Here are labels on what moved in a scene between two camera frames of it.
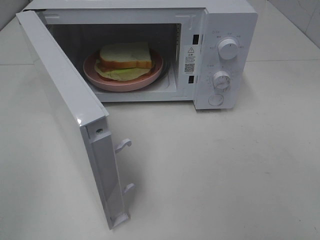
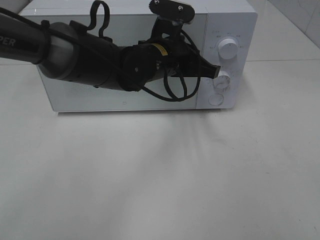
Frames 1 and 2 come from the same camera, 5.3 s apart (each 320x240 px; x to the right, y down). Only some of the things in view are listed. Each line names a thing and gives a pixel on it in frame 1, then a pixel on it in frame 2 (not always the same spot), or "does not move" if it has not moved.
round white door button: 215,99 does not move
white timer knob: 221,81 does not move
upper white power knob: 227,49 does not move
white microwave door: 86,117 -> 124,29
